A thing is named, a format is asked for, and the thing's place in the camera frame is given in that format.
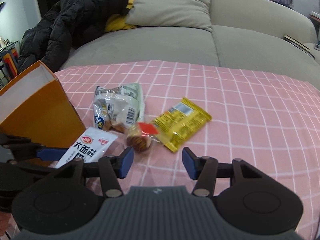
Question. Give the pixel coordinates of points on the pink checkered tablecloth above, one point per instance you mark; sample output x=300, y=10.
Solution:
x=264, y=133

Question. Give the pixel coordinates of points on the book on sofa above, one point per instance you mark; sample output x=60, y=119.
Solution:
x=298, y=45

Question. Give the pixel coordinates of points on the yellow snack packet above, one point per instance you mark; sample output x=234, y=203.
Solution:
x=179, y=123

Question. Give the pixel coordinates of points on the orange cardboard box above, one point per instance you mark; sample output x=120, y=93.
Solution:
x=35, y=106

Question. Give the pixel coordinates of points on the white gluten snack packet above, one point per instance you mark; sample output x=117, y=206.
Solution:
x=90, y=146

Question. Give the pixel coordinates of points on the yellow cushion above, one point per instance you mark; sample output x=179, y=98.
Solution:
x=117, y=22

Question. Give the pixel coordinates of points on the white blue snack bag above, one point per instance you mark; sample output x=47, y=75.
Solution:
x=118, y=108

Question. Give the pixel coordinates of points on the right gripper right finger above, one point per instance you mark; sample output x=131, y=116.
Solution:
x=203, y=170

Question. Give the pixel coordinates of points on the beige cushion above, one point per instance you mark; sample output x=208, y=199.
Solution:
x=171, y=13

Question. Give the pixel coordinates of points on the person's hand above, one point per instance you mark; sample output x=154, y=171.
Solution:
x=4, y=222

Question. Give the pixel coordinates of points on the clear brown candy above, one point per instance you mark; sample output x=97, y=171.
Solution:
x=141, y=136

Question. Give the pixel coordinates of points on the black puffer jacket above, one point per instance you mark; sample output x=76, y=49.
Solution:
x=68, y=25

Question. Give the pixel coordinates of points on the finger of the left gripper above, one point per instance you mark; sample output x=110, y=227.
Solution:
x=20, y=170
x=22, y=148

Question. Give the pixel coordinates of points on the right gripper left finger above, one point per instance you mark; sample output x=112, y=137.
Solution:
x=111, y=169

